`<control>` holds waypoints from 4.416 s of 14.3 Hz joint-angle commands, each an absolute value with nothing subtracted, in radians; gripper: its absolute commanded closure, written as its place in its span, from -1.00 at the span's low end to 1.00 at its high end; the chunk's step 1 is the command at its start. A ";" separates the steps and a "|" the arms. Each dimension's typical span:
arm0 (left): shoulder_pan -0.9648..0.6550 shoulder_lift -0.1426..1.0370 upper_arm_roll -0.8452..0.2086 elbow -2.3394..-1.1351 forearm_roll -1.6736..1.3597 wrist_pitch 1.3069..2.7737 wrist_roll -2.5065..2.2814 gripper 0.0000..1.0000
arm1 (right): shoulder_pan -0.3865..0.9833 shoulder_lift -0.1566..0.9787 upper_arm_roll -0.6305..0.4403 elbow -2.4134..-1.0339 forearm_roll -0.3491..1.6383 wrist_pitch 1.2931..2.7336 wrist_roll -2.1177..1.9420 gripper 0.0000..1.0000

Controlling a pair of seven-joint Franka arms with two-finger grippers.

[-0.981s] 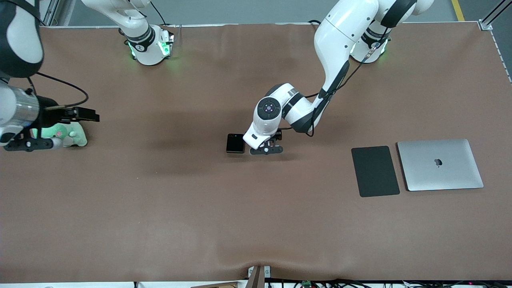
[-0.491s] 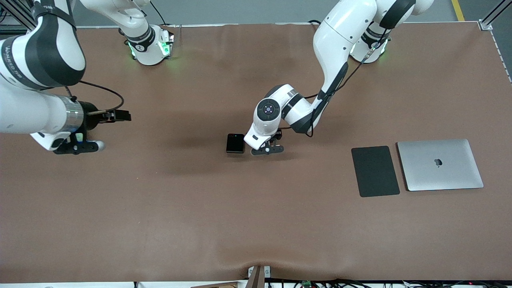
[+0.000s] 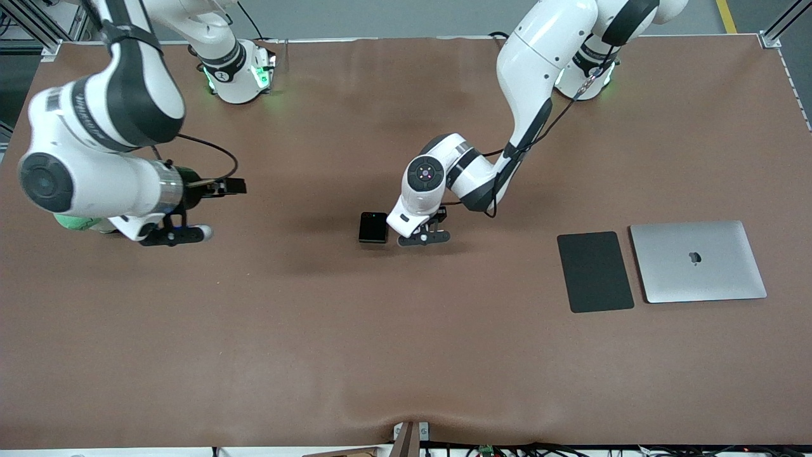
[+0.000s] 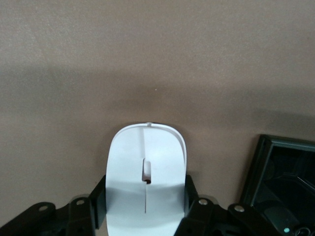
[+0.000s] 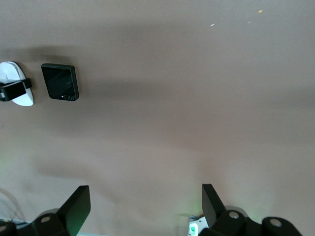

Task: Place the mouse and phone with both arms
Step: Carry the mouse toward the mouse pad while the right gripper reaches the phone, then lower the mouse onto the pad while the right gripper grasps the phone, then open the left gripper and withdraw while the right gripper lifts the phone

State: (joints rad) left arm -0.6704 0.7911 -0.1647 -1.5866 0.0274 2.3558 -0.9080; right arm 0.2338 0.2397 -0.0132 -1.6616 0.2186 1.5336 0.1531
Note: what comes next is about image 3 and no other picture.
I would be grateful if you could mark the silver closed laptop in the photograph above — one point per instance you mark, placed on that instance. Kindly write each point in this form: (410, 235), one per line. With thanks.
(698, 282)

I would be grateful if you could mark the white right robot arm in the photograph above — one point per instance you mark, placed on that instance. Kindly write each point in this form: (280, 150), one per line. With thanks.
(95, 184)

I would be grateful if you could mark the brown table cover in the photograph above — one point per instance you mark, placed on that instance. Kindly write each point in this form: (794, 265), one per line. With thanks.
(317, 330)

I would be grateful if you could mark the small green circuit board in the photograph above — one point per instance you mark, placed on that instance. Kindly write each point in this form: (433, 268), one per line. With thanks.
(486, 450)

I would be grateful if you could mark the small metal bracket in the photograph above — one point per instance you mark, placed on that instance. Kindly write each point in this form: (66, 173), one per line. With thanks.
(424, 431)

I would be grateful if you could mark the black phone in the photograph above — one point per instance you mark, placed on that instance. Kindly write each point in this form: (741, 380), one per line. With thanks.
(373, 227)

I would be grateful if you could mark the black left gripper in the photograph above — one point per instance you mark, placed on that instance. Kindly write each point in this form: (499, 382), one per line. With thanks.
(442, 216)

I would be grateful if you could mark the green dinosaur plush toy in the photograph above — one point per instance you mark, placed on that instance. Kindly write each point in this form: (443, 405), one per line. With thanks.
(76, 223)

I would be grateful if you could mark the aluminium frame post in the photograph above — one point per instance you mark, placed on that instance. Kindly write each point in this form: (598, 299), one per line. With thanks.
(775, 33)
(38, 30)

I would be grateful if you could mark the black mouse pad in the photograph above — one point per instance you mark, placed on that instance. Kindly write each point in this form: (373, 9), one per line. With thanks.
(595, 273)

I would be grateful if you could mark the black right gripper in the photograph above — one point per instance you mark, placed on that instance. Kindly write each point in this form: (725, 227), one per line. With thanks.
(192, 188)

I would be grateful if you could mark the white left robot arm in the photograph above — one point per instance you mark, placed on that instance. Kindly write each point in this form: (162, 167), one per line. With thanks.
(533, 57)

